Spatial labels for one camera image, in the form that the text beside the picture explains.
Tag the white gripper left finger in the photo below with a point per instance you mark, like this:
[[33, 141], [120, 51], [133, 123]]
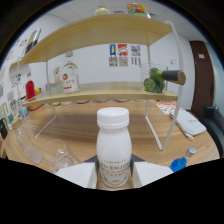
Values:
[[78, 173]]

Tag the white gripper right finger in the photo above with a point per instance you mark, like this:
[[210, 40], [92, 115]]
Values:
[[150, 171]]

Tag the white milk bottle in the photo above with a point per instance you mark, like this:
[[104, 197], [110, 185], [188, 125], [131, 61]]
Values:
[[114, 150]]

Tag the blue and white cup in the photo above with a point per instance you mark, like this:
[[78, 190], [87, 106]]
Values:
[[24, 111]]

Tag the green cup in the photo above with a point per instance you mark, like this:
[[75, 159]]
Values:
[[10, 118]]

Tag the clear glass with ice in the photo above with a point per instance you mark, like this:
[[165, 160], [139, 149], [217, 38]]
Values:
[[60, 156]]

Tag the white pouch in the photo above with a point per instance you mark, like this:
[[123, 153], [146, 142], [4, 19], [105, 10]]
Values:
[[190, 121]]

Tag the patterned paper card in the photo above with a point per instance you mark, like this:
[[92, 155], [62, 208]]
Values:
[[166, 107]]

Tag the black chair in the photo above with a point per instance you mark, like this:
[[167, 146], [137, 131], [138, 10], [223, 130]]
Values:
[[215, 130]]

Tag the black kettle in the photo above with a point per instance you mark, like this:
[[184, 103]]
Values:
[[3, 129]]

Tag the glass jar of limes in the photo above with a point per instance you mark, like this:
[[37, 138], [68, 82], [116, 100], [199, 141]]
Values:
[[153, 83]]

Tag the clear bottle red label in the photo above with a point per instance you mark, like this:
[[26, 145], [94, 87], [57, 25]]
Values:
[[70, 83]]

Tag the red liquid bottle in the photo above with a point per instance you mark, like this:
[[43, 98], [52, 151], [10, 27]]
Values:
[[30, 91]]

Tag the black muddler wooden end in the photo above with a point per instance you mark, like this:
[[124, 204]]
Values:
[[175, 77]]

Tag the white flowers in vase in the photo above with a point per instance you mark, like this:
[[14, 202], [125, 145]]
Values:
[[57, 71]]

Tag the brown door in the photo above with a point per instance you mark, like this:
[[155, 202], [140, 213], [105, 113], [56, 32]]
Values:
[[201, 80]]

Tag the two-tier wooden shelf rack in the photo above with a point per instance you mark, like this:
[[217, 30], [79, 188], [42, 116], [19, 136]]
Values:
[[100, 31]]

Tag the clear bottle green cap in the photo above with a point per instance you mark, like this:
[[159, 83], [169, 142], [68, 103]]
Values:
[[101, 11]]

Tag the multicoloured wall poster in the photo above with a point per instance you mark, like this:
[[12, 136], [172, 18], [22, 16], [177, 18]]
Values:
[[135, 55]]

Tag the red wall poster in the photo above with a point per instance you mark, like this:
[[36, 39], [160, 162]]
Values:
[[123, 55]]

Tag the blue wall poster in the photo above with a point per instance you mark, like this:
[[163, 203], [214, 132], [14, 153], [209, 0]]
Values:
[[113, 55]]

